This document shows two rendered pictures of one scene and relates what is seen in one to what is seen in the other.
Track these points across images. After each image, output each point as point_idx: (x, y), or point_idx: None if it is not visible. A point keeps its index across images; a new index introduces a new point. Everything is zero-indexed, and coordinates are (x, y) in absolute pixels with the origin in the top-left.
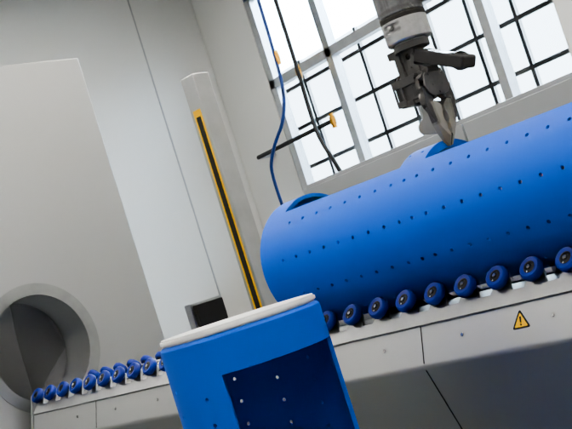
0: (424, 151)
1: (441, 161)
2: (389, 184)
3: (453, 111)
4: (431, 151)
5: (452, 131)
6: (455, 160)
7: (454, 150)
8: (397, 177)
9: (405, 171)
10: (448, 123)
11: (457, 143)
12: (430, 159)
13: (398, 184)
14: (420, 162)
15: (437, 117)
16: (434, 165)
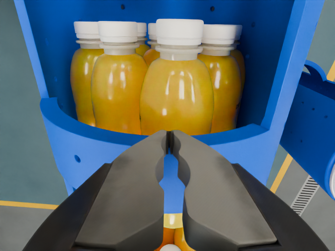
0: (242, 157)
1: (302, 62)
2: (265, 184)
3: (111, 180)
4: (245, 135)
5: (165, 135)
6: (321, 6)
7: (308, 20)
8: (266, 174)
9: (267, 164)
10: (163, 158)
11: (130, 138)
12: (282, 106)
13: (273, 160)
14: (272, 135)
15: (230, 169)
16: (297, 80)
